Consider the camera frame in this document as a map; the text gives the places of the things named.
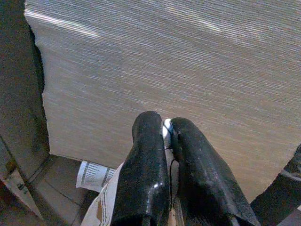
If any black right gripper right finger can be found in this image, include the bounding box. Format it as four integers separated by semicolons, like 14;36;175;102
170;117;261;226

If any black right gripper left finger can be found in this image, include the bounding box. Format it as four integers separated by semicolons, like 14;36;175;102
111;110;171;226

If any off-white stitched garment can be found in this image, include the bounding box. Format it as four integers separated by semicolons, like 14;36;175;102
81;118;186;226

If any black washing machine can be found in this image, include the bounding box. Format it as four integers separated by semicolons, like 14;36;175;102
0;0;51;170

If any white care label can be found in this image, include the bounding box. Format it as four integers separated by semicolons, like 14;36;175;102
76;160;116;193

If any beige towel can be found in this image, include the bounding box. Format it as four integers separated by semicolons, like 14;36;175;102
24;0;301;203

